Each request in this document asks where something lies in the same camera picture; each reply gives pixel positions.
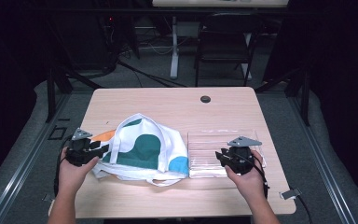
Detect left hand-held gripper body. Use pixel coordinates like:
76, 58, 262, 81
64, 127, 104, 167

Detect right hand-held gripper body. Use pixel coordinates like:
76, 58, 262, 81
220, 135, 263, 175

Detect clear plastic tray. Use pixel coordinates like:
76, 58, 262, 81
187, 128, 267, 179

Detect white tote bag coloured patches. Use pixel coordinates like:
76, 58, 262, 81
91, 112, 190, 188

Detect person's left hand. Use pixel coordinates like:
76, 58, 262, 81
58, 147, 101, 198

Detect person's right hand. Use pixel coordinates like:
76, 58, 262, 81
224, 149, 267, 203

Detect black metal stand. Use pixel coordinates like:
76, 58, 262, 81
44, 60, 104, 124
255, 65, 312, 127

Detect dark equipment with red light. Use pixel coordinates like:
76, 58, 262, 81
62, 12, 119, 72

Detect black folding chair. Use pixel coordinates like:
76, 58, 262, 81
193, 12, 266, 89

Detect white desk with legs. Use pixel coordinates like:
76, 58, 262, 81
151, 0, 290, 80

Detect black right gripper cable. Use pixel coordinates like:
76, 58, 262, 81
233, 151, 270, 200

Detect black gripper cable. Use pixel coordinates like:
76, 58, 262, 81
233, 151, 270, 200
52, 135, 73, 198

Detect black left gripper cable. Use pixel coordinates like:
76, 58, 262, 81
52, 135, 73, 198

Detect aluminium floor rail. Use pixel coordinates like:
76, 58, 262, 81
0, 91, 73, 224
287, 92, 358, 224

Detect black clip cable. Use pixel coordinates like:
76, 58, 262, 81
296, 194, 314, 224

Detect black floor cable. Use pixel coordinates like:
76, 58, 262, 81
116, 60, 188, 89

